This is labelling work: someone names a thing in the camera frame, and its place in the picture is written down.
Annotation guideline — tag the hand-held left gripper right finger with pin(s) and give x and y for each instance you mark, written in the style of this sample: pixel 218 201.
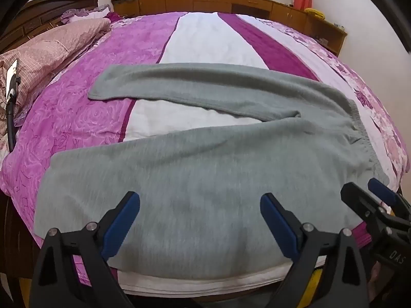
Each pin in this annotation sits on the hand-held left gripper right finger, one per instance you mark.
pixel 279 227

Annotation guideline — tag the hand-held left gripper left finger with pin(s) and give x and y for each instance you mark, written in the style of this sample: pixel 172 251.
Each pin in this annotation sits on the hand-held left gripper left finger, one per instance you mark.
pixel 122 224

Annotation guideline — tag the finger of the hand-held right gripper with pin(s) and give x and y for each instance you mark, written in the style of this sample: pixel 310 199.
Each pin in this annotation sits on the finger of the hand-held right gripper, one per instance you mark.
pixel 356 195
pixel 382 191

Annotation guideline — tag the grey fleece pants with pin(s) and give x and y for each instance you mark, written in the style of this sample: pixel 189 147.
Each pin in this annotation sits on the grey fleece pants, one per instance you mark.
pixel 192 183

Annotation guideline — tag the person's right hand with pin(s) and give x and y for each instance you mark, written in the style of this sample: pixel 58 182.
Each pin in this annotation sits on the person's right hand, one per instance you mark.
pixel 375 279

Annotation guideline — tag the yellow object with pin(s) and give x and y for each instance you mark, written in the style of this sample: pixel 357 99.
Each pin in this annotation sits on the yellow object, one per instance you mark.
pixel 311 290

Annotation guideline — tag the purple floral bed cover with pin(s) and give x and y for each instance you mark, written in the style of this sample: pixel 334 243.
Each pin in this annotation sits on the purple floral bed cover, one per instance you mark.
pixel 144 45

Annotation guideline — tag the smartphone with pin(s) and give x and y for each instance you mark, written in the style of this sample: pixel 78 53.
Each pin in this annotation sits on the smartphone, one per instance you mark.
pixel 12 77

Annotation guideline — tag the pink folded quilt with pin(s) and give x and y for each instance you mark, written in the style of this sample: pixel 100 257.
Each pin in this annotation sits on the pink folded quilt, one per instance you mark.
pixel 48 54

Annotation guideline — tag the yellow cloth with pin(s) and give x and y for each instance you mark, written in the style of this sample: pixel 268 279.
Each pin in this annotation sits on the yellow cloth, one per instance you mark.
pixel 314 12

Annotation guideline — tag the purple ruffled pillow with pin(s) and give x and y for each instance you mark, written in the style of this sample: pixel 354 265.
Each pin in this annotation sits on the purple ruffled pillow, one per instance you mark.
pixel 96 12

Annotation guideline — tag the dark wooden headboard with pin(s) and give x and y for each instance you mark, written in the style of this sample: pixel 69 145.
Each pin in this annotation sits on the dark wooden headboard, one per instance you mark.
pixel 41 12

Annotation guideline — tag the wooden window cabinet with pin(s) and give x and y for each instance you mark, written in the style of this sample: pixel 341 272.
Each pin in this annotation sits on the wooden window cabinet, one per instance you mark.
pixel 224 1

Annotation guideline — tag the dark wooden bed frame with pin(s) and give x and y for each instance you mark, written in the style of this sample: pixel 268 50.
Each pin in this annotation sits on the dark wooden bed frame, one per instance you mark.
pixel 16 247

